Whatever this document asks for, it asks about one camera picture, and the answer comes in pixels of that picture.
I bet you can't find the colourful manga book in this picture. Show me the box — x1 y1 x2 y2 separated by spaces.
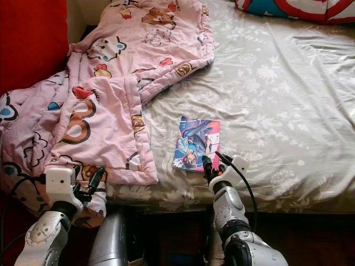
172 115 221 171

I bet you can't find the pink cartoon print blanket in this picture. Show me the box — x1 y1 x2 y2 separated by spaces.
0 0 217 228

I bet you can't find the silver robot right leg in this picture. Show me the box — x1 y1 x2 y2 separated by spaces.
205 222 225 266

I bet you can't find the bed with beige floral sheet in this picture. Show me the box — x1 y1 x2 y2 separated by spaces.
108 0 355 214

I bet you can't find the red white blue striped bolster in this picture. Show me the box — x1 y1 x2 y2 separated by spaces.
234 0 355 24

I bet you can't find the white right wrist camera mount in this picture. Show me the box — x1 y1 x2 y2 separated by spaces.
222 155 250 186

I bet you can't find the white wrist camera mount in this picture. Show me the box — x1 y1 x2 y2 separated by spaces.
222 155 250 186
44 166 84 214

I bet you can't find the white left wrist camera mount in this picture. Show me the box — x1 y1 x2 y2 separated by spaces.
44 166 84 214

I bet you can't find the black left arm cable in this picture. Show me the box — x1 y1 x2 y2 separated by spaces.
0 175 48 266

